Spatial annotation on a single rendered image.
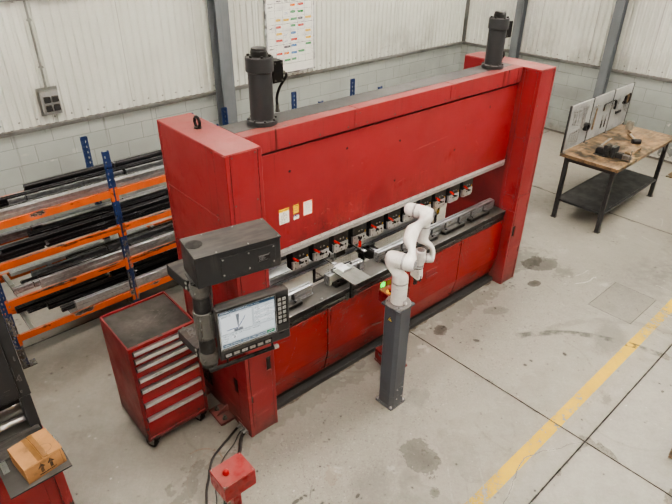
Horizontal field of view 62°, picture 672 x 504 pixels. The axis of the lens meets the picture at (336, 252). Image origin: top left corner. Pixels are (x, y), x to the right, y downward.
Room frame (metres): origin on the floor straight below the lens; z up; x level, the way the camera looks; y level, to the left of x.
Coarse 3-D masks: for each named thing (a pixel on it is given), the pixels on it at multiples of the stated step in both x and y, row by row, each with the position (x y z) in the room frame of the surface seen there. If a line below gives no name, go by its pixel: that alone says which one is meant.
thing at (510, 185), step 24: (528, 72) 5.22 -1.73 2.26; (552, 72) 5.25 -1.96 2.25; (528, 96) 5.18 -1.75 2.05; (528, 120) 5.15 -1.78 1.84; (528, 144) 5.13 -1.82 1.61; (504, 168) 5.27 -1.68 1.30; (528, 168) 5.19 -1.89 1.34; (480, 192) 5.44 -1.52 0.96; (504, 192) 5.23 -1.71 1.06; (528, 192) 5.26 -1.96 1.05; (504, 216) 5.19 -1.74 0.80; (504, 240) 5.16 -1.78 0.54; (504, 264) 5.12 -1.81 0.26
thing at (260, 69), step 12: (252, 48) 3.53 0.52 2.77; (264, 48) 3.54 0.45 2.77; (252, 60) 3.48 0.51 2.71; (264, 60) 3.49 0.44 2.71; (276, 60) 3.61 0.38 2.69; (252, 72) 3.48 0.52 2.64; (264, 72) 3.49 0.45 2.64; (276, 72) 3.59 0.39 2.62; (252, 84) 3.50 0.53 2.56; (264, 84) 3.50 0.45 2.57; (252, 96) 3.50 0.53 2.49; (264, 96) 3.49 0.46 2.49; (276, 96) 3.80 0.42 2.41; (252, 108) 3.51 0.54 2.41; (264, 108) 3.49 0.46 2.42; (276, 108) 3.80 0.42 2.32; (252, 120) 3.51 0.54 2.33; (264, 120) 3.49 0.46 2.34; (276, 120) 3.54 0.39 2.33
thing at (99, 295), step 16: (160, 256) 4.99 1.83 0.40; (176, 256) 4.97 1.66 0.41; (112, 272) 4.67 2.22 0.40; (144, 272) 4.70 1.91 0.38; (160, 272) 4.66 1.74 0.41; (64, 288) 4.38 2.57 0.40; (80, 288) 4.40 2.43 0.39; (96, 288) 4.41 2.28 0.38; (112, 288) 4.34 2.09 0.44; (128, 288) 4.43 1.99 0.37; (32, 304) 4.13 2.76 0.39; (48, 304) 4.11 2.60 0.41; (64, 304) 4.13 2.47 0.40; (80, 304) 4.13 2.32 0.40
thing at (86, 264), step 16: (160, 224) 5.04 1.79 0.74; (112, 240) 4.71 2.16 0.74; (128, 240) 4.72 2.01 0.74; (144, 240) 4.70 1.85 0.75; (160, 240) 4.70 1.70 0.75; (64, 256) 4.43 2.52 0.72; (80, 256) 4.41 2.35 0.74; (96, 256) 4.39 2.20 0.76; (112, 256) 4.38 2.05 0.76; (16, 272) 4.15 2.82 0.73; (32, 272) 4.12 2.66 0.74; (48, 272) 4.12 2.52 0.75; (64, 272) 4.09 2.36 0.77; (80, 272) 4.17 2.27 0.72; (16, 288) 3.86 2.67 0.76; (32, 288) 3.94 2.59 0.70
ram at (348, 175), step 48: (480, 96) 4.90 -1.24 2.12; (336, 144) 3.80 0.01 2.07; (384, 144) 4.12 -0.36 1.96; (432, 144) 4.51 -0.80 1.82; (480, 144) 4.97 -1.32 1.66; (288, 192) 3.52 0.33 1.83; (336, 192) 3.80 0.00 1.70; (384, 192) 4.15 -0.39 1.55; (432, 192) 4.55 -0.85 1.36; (288, 240) 3.51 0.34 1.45
